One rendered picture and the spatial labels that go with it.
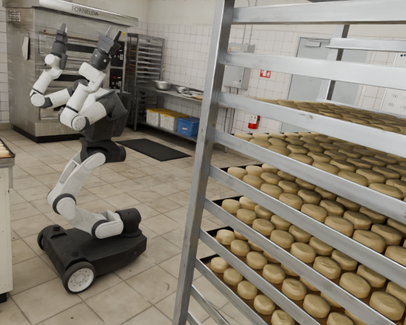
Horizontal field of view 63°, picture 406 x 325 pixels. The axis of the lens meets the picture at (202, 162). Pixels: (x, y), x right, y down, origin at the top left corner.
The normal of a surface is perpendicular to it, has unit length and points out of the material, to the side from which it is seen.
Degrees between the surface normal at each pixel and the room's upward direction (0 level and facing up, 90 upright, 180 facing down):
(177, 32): 90
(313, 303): 0
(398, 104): 90
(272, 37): 90
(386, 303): 0
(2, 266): 90
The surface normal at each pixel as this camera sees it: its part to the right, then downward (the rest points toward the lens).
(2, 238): 0.66, 0.30
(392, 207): -0.80, 0.07
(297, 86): -0.65, 0.14
